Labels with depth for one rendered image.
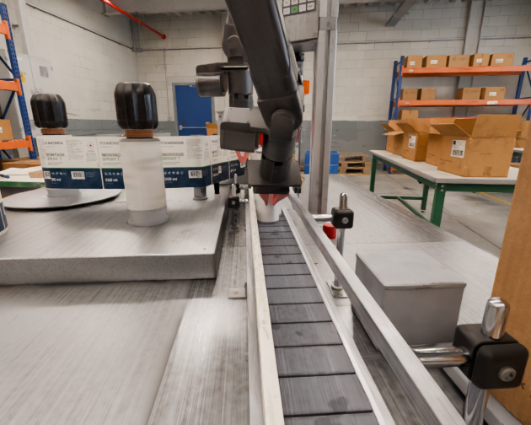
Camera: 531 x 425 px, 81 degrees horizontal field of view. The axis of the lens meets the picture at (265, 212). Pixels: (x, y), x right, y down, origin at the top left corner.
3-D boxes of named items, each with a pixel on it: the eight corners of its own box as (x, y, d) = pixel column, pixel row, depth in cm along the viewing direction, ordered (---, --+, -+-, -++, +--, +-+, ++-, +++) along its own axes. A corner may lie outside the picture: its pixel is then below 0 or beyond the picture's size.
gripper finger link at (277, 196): (249, 190, 69) (252, 161, 62) (281, 191, 70) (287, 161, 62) (251, 216, 65) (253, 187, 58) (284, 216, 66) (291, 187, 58)
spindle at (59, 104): (57, 191, 98) (40, 94, 90) (87, 190, 98) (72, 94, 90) (40, 197, 89) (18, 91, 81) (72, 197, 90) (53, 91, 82)
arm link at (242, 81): (250, 64, 67) (254, 68, 72) (219, 65, 68) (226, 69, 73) (250, 98, 69) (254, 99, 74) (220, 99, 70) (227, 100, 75)
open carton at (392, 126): (376, 150, 395) (379, 120, 385) (412, 150, 391) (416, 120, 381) (384, 153, 358) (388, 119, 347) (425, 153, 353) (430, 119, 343)
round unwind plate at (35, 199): (44, 189, 108) (43, 185, 107) (134, 187, 110) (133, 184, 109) (-32, 212, 78) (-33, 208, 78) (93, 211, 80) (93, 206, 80)
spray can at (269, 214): (255, 217, 74) (254, 129, 68) (276, 217, 75) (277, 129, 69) (257, 224, 69) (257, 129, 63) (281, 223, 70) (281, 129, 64)
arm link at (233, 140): (296, 116, 43) (298, 78, 47) (214, 106, 43) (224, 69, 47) (285, 172, 53) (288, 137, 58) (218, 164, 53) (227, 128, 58)
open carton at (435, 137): (407, 162, 271) (412, 118, 261) (471, 163, 266) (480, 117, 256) (427, 169, 228) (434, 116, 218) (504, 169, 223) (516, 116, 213)
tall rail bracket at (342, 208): (301, 286, 53) (304, 190, 48) (343, 284, 53) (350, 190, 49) (304, 296, 50) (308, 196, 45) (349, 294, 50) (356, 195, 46)
